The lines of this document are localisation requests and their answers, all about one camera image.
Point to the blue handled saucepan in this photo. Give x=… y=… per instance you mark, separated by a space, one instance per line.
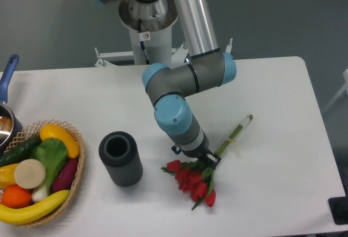
x=10 y=125

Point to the yellow pepper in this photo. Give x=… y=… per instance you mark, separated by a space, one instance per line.
x=7 y=176

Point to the beige round slice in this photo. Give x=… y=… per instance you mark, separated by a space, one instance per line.
x=29 y=174

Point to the white furniture piece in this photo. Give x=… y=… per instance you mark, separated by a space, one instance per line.
x=339 y=96

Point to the orange fruit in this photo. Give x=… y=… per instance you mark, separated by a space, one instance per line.
x=16 y=197

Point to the green cucumber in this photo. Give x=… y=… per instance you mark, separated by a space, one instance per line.
x=20 y=152

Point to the yellow banana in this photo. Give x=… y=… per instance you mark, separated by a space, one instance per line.
x=33 y=212

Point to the dark grey ribbed vase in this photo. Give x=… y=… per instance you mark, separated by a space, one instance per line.
x=118 y=152

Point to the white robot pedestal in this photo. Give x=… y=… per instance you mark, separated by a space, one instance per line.
x=156 y=48

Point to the purple sweet potato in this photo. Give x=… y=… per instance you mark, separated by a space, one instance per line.
x=66 y=177

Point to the woven wicker basket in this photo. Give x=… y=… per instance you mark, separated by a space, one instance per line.
x=34 y=129

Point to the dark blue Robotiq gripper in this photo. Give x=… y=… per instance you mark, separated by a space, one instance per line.
x=201 y=152

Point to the green bok choy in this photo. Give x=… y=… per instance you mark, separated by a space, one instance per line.
x=52 y=153

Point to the red tulip bouquet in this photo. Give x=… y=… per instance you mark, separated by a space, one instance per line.
x=196 y=177

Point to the black device at edge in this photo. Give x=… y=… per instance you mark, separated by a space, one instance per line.
x=338 y=207

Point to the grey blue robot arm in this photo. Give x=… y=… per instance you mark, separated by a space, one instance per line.
x=149 y=23

